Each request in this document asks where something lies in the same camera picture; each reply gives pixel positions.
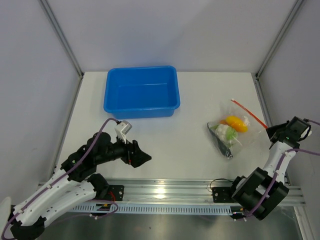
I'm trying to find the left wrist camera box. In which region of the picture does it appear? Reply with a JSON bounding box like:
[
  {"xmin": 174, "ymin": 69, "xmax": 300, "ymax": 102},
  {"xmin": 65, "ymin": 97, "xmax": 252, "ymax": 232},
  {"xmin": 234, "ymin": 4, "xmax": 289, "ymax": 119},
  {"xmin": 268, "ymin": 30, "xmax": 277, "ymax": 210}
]
[{"xmin": 115, "ymin": 120, "xmax": 132, "ymax": 144}]

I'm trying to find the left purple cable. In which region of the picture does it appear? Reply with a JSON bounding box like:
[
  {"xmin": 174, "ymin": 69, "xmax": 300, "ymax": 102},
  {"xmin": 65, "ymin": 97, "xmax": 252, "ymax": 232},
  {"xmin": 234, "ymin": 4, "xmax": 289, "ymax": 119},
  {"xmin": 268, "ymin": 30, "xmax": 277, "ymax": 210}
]
[{"xmin": 0, "ymin": 117, "xmax": 121, "ymax": 240}]

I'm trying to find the white cauliflower with leaves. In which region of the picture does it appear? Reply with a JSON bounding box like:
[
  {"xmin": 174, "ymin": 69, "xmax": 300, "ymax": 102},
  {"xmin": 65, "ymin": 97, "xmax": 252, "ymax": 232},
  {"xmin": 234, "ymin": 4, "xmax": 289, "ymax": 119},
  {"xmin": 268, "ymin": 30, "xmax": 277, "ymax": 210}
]
[{"xmin": 210, "ymin": 124, "xmax": 238, "ymax": 148}]

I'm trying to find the aluminium rail frame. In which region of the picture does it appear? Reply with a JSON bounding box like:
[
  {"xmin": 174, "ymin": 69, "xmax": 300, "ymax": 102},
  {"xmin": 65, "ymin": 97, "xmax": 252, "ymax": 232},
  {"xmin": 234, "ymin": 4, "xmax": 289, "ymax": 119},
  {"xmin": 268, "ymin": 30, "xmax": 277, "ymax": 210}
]
[{"xmin": 32, "ymin": 0, "xmax": 320, "ymax": 240}]

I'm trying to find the blue plastic bin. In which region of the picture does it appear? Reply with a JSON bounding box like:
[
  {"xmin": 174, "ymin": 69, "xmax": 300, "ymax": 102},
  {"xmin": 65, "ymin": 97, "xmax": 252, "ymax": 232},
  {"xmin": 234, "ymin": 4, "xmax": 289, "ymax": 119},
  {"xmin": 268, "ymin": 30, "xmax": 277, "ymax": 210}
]
[{"xmin": 103, "ymin": 65, "xmax": 181, "ymax": 119}]

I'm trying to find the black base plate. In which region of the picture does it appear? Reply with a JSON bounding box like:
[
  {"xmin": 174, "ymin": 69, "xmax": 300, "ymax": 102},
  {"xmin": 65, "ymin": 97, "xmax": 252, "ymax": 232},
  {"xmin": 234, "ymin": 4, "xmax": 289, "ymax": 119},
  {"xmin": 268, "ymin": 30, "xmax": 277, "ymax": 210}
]
[
  {"xmin": 209, "ymin": 178, "xmax": 235, "ymax": 204},
  {"xmin": 94, "ymin": 185, "xmax": 125, "ymax": 202}
]

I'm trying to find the grey toy fish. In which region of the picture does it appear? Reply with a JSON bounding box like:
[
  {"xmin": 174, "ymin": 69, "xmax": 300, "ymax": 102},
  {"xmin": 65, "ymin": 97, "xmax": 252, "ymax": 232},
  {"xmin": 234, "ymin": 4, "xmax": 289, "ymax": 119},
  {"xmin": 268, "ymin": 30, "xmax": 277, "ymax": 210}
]
[{"xmin": 207, "ymin": 125, "xmax": 233, "ymax": 159}]

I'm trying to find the clear orange-zip plastic bag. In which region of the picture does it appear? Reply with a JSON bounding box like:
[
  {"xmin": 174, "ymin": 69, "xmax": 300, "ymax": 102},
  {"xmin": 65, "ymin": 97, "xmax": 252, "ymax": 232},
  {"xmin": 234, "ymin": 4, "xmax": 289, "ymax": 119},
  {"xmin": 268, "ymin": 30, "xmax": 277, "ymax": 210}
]
[{"xmin": 206, "ymin": 98, "xmax": 268, "ymax": 159}]

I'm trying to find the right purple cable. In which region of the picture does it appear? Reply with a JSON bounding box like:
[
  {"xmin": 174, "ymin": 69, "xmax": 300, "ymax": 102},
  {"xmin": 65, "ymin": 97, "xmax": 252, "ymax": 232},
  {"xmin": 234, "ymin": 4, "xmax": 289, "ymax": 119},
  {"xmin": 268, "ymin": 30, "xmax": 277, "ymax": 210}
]
[{"xmin": 239, "ymin": 118, "xmax": 320, "ymax": 218}]

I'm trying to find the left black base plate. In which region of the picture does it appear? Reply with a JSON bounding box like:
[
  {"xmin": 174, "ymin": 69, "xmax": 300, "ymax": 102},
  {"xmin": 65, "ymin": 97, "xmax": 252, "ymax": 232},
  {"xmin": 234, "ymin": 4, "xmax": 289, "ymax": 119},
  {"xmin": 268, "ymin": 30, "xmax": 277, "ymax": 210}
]
[{"xmin": 94, "ymin": 185, "xmax": 125, "ymax": 202}]

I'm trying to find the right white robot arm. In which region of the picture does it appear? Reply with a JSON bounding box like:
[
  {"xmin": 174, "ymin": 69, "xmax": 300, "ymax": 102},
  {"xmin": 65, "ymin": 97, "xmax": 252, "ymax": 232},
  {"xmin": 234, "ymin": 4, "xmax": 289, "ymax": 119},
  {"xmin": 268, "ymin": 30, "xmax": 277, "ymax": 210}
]
[{"xmin": 228, "ymin": 116, "xmax": 312, "ymax": 220}]

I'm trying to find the purple cable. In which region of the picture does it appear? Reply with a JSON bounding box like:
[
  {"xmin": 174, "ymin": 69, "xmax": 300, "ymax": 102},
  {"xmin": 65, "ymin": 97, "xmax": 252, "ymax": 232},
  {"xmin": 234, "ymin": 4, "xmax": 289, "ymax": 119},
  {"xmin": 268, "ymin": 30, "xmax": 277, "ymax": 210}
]
[
  {"xmin": 0, "ymin": 117, "xmax": 121, "ymax": 240},
  {"xmin": 239, "ymin": 118, "xmax": 320, "ymax": 218}
]

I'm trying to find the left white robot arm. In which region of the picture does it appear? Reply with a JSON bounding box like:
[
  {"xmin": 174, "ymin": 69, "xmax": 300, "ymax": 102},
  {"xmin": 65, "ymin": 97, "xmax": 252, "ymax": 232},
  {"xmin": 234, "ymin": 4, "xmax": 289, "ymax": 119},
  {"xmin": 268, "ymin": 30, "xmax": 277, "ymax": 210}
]
[{"xmin": 8, "ymin": 132, "xmax": 152, "ymax": 240}]

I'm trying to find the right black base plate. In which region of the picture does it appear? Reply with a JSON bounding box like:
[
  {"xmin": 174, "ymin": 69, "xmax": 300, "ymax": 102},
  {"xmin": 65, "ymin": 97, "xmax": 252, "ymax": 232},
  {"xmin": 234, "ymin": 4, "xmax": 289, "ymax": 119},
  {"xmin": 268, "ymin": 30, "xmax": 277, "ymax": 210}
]
[{"xmin": 209, "ymin": 178, "xmax": 235, "ymax": 204}]

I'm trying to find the white slotted cable duct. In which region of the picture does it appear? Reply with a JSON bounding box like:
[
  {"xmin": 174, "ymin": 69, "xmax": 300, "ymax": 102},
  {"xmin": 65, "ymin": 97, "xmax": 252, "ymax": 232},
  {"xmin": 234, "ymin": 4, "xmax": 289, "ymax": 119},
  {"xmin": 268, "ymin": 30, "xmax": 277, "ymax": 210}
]
[{"xmin": 70, "ymin": 202, "xmax": 232, "ymax": 216}]

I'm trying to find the red orange mango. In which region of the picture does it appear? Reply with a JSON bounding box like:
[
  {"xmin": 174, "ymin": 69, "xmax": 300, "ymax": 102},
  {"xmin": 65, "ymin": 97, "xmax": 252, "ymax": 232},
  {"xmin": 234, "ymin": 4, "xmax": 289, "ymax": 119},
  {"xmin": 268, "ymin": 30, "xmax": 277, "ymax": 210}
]
[{"xmin": 219, "ymin": 119, "xmax": 227, "ymax": 125}]

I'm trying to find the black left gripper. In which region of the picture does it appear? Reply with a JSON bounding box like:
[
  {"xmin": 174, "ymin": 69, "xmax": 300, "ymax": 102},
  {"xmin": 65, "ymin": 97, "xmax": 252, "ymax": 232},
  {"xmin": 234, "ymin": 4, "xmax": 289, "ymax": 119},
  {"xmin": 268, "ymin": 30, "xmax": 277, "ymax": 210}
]
[{"xmin": 96, "ymin": 131, "xmax": 151, "ymax": 167}]

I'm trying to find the orange yellow mango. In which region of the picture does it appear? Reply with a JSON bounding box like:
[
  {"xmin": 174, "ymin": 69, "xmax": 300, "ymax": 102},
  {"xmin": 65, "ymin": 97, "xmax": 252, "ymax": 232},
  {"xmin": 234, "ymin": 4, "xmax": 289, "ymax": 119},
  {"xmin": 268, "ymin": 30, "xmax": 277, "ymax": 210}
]
[{"xmin": 225, "ymin": 115, "xmax": 248, "ymax": 133}]

